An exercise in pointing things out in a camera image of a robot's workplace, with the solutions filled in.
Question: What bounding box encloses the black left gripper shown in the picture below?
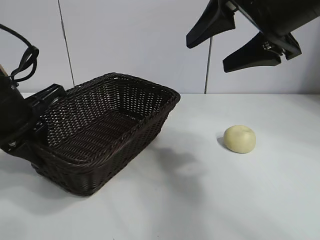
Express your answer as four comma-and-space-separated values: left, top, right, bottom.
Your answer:
0, 72, 67, 167

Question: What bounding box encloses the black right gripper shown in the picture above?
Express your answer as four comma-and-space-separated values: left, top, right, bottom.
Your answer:
186, 0, 320, 73

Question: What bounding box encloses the pale yellow egg yolk pastry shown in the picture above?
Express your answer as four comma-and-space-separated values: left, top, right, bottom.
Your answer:
223, 124, 257, 154

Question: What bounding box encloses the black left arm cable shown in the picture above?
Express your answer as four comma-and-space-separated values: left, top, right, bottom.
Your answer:
0, 23, 40, 83

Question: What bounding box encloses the dark brown wicker basket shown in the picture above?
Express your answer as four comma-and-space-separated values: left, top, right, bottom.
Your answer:
31, 72, 181, 197

